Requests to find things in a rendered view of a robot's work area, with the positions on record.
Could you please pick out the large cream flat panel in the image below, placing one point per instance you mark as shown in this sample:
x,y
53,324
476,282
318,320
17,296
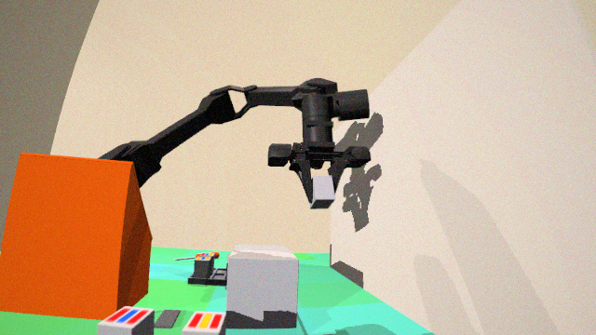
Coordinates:
x,y
477,212

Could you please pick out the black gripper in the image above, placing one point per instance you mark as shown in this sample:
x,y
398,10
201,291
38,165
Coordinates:
x,y
318,145

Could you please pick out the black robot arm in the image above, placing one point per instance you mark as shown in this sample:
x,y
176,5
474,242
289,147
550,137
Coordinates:
x,y
315,97

